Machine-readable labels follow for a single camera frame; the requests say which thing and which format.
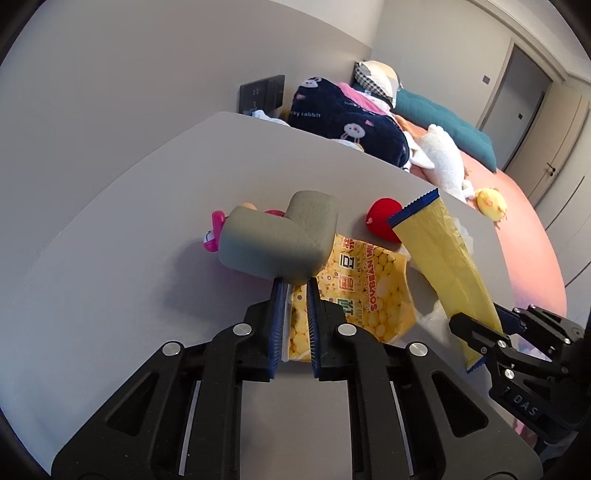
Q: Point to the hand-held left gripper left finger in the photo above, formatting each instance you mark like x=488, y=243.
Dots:
x=277, y=323

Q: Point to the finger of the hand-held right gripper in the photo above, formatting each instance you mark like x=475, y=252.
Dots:
x=475, y=334
x=549, y=330

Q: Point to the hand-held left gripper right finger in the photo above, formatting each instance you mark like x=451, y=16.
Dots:
x=314, y=327

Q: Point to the yellow snack bag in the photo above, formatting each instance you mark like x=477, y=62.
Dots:
x=369, y=286

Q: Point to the long yellow wrapper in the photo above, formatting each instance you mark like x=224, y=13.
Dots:
x=443, y=258

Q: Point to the grey foam corner guard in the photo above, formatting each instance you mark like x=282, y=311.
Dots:
x=277, y=240

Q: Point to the white crumpled tissue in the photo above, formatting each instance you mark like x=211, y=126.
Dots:
x=466, y=235

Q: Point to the pink toy figure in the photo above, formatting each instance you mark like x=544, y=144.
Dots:
x=212, y=230

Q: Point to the yellow chick plush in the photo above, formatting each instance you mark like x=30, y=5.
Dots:
x=490, y=203

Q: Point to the white plush goose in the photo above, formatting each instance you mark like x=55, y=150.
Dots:
x=445, y=159

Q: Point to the beige wardrobe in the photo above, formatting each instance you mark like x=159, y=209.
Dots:
x=563, y=152

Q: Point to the small white cloth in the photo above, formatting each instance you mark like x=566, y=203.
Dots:
x=270, y=116

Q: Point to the navy printed blanket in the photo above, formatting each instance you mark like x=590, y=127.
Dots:
x=341, y=120

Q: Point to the teal cushion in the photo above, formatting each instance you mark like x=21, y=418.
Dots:
x=448, y=124

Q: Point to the pink cloth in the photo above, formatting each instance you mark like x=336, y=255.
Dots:
x=364, y=99

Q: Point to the grey door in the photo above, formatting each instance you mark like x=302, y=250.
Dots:
x=517, y=92

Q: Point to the plaid patchwork pillow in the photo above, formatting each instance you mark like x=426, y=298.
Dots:
x=378, y=78

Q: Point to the dark wall socket panel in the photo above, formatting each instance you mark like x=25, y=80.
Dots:
x=262, y=94

